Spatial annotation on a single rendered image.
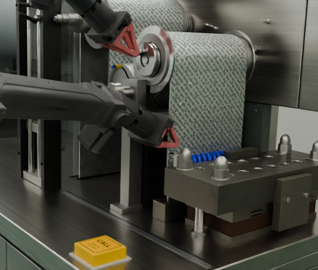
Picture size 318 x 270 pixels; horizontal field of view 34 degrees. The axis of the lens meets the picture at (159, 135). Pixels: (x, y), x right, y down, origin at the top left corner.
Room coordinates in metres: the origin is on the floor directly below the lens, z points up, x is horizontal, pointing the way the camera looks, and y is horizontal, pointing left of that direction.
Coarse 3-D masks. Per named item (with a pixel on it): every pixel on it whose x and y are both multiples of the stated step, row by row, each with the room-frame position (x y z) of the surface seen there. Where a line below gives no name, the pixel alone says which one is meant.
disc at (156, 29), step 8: (144, 32) 1.19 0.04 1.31; (152, 32) 1.16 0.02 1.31; (160, 32) 1.14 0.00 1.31; (168, 40) 1.12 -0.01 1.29; (168, 48) 1.12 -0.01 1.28; (168, 64) 1.12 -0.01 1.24; (136, 72) 1.21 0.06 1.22; (168, 72) 1.12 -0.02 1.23; (168, 80) 1.11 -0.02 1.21; (152, 88) 1.16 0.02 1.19; (160, 88) 1.14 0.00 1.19
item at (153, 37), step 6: (144, 36) 1.18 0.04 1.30; (150, 36) 1.16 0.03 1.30; (156, 36) 1.14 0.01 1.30; (156, 42) 1.14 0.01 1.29; (162, 42) 1.13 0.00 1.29; (162, 48) 1.13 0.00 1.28; (246, 48) 1.28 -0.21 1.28; (162, 54) 1.13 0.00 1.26; (246, 54) 1.27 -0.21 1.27; (162, 60) 1.12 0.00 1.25; (168, 60) 1.12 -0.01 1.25; (162, 66) 1.12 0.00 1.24; (246, 66) 1.27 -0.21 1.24; (138, 72) 1.19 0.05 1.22; (162, 72) 1.12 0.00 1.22; (144, 78) 1.17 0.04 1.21; (150, 78) 1.16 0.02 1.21; (156, 78) 1.14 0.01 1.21; (162, 78) 1.13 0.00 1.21; (150, 84) 1.15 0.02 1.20; (156, 84) 1.14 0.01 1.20; (168, 84) 1.17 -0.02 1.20
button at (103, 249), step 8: (88, 240) 0.91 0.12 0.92; (96, 240) 0.91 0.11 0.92; (104, 240) 0.91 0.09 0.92; (112, 240) 0.91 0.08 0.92; (80, 248) 0.88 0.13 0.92; (88, 248) 0.87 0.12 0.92; (96, 248) 0.87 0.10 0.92; (104, 248) 0.87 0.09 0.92; (112, 248) 0.88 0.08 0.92; (120, 248) 0.88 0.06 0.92; (80, 256) 0.88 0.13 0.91; (88, 256) 0.86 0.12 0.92; (96, 256) 0.85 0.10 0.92; (104, 256) 0.86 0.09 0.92; (112, 256) 0.87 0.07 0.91; (120, 256) 0.88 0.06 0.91; (96, 264) 0.85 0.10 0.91
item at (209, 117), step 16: (176, 96) 1.12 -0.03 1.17; (192, 96) 1.15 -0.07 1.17; (208, 96) 1.18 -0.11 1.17; (224, 96) 1.22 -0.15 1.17; (240, 96) 1.25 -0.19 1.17; (176, 112) 1.13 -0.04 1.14; (192, 112) 1.16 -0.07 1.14; (208, 112) 1.19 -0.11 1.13; (224, 112) 1.22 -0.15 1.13; (240, 112) 1.26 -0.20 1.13; (176, 128) 1.13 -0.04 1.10; (192, 128) 1.16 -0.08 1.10; (208, 128) 1.19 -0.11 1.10; (224, 128) 1.22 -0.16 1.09; (240, 128) 1.26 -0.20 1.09; (192, 144) 1.16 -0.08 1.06; (208, 144) 1.19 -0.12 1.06; (224, 144) 1.22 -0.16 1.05; (240, 144) 1.26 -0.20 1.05
